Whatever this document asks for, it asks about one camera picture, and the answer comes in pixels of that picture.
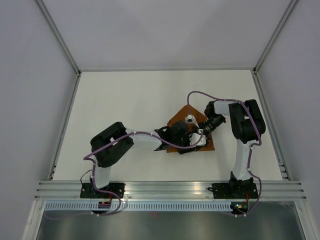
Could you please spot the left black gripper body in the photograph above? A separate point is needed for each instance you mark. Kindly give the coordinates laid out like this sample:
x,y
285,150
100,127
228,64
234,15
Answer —
x,y
184,141

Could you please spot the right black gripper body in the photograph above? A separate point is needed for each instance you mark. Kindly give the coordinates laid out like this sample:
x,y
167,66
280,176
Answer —
x,y
209,125

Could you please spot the orange-brown cloth napkin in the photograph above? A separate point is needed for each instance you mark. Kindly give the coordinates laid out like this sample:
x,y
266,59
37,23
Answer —
x,y
199,117

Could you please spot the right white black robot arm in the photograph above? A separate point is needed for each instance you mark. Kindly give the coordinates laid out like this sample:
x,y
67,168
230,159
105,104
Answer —
x,y
247,126

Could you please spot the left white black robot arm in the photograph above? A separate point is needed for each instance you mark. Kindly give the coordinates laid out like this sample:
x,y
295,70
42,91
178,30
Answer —
x,y
110,145

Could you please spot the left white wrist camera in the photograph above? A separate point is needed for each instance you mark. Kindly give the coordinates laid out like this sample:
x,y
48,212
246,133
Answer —
x,y
198,139

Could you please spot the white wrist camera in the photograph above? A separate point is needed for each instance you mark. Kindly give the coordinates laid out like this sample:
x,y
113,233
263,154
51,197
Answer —
x,y
190,119
198,139

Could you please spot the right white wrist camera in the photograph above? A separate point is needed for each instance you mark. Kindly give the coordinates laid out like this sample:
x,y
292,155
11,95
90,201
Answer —
x,y
190,119

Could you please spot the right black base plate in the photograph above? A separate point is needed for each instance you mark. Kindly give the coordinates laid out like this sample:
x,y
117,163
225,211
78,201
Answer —
x,y
224,191

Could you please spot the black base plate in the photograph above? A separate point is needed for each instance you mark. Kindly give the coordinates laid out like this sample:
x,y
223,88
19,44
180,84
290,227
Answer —
x,y
224,191
89,192

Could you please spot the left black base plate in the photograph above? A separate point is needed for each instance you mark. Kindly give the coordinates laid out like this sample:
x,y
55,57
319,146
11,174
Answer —
x,y
89,192

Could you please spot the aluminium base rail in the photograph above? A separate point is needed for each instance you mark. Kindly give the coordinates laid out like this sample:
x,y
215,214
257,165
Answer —
x,y
169,191

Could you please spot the right aluminium frame post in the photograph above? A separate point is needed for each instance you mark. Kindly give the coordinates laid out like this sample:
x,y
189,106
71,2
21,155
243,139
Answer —
x,y
275,34

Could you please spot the aluminium frame post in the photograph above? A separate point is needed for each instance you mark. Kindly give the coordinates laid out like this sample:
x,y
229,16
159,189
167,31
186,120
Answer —
x,y
275,34
57,35

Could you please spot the white slotted cable duct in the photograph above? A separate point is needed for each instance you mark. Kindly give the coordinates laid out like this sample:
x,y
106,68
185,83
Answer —
x,y
158,206

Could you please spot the left aluminium frame post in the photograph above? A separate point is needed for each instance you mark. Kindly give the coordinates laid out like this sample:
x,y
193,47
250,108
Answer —
x,y
57,35

